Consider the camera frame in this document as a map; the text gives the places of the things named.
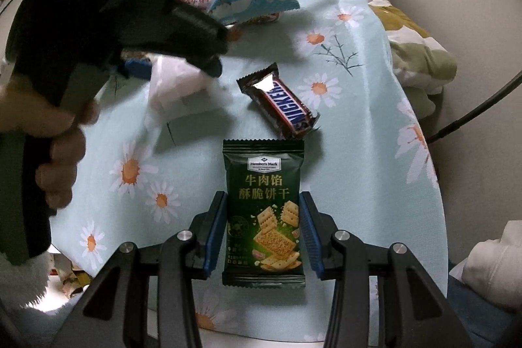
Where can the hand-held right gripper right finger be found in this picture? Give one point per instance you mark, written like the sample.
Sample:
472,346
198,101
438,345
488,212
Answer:
313,240

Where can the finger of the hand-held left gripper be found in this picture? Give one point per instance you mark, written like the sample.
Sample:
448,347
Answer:
191,34
136,69

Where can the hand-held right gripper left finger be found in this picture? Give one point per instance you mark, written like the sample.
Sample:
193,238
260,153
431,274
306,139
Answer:
215,236

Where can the green cracker packet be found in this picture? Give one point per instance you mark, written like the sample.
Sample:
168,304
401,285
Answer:
265,185

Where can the person's left hand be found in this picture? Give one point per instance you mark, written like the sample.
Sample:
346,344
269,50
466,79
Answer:
67,152

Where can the translucent white plastic bag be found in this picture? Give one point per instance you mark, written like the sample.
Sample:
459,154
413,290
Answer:
179,87

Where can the daisy print tablecloth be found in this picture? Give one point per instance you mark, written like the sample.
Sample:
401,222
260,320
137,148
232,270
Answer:
359,168

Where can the brown chocolate bar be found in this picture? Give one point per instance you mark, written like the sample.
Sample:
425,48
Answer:
285,103

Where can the white cloth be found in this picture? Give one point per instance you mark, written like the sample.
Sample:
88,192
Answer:
495,266

